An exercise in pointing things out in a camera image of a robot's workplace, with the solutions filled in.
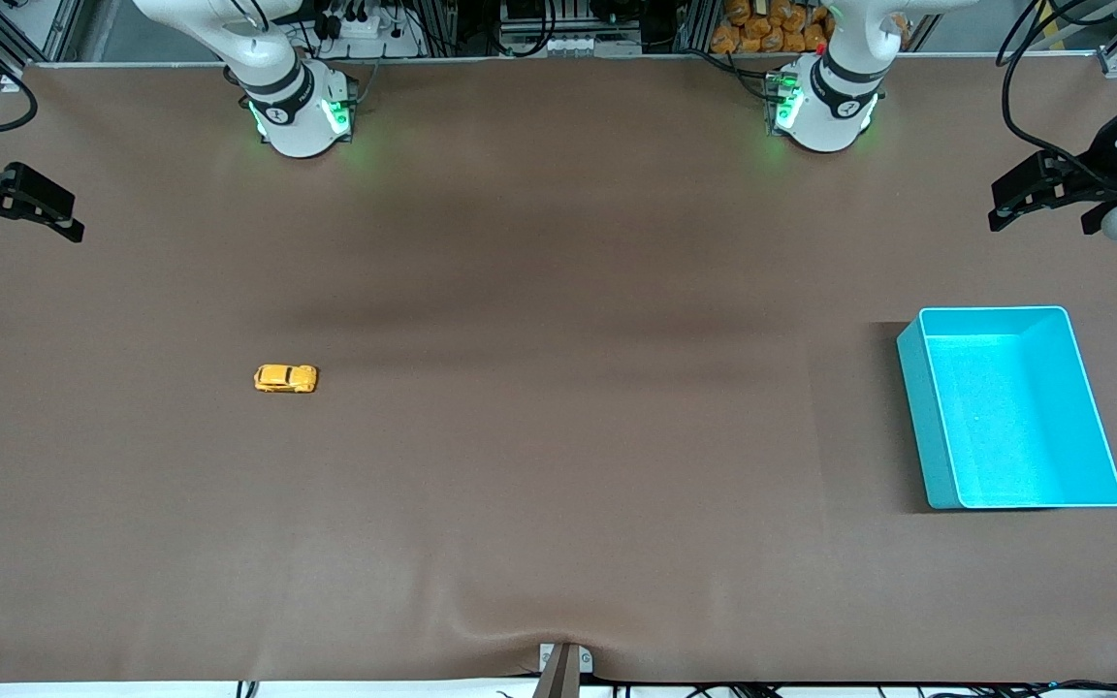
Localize brown table mat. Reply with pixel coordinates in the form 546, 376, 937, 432
0, 53, 1117, 685

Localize yellow beetle toy car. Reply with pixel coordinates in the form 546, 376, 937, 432
254, 364, 319, 395

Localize white connector block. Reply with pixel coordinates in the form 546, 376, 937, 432
500, 34, 643, 57

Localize orange snack bags pile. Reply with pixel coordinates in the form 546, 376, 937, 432
711, 0, 836, 55

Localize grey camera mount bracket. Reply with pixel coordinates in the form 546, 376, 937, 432
539, 642, 594, 698

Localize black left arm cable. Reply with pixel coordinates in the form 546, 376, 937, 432
1000, 0, 1117, 190

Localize white power strip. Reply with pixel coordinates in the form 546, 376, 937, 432
321, 0, 424, 59

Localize turquoise plastic bin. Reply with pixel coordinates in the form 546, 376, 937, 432
896, 305, 1117, 511

